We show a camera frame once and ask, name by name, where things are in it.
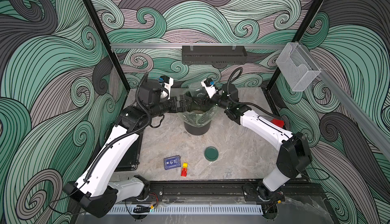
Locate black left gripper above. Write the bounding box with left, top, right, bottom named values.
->
left=146, top=95, right=190, bottom=120

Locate black bin with green liner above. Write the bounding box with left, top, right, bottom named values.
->
left=180, top=95, right=217, bottom=136

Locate green jar lid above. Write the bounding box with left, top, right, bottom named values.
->
left=204, top=146, right=219, bottom=162

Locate red-lidded oatmeal jar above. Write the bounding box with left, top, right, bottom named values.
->
left=271, top=118, right=285, bottom=128

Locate glass oatmeal jar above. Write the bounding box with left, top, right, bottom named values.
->
left=188, top=82, right=206, bottom=99

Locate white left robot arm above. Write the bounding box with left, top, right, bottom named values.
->
left=64, top=82, right=193, bottom=218

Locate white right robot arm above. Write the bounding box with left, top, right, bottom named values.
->
left=201, top=80, right=312, bottom=194

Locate oatmeal pile in bin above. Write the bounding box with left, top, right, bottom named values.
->
left=189, top=110, right=205, bottom=115

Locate blue card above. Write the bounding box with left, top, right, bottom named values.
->
left=164, top=155, right=181, bottom=170

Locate red yellow toy block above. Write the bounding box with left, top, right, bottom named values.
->
left=181, top=163, right=188, bottom=177

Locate black flat tray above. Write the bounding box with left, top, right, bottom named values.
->
left=115, top=131, right=144, bottom=172

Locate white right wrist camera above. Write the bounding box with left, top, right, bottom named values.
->
left=201, top=78, right=218, bottom=99

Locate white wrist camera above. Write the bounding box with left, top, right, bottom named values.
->
left=157, top=75, right=174, bottom=100
left=201, top=78, right=218, bottom=99

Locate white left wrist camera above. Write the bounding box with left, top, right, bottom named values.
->
left=157, top=75, right=174, bottom=100

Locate black wall shelf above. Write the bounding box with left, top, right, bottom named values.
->
left=181, top=46, right=248, bottom=67

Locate aluminium wall rail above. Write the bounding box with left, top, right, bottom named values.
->
left=110, top=42, right=286, bottom=50

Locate clear acrylic wall holder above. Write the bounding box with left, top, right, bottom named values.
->
left=276, top=42, right=321, bottom=92

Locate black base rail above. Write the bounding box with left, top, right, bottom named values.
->
left=133, top=179, right=305, bottom=203

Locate white slotted cable duct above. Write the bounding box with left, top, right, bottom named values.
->
left=108, top=204, right=263, bottom=215

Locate black corner frame post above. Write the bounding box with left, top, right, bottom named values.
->
left=82, top=0, right=131, bottom=93

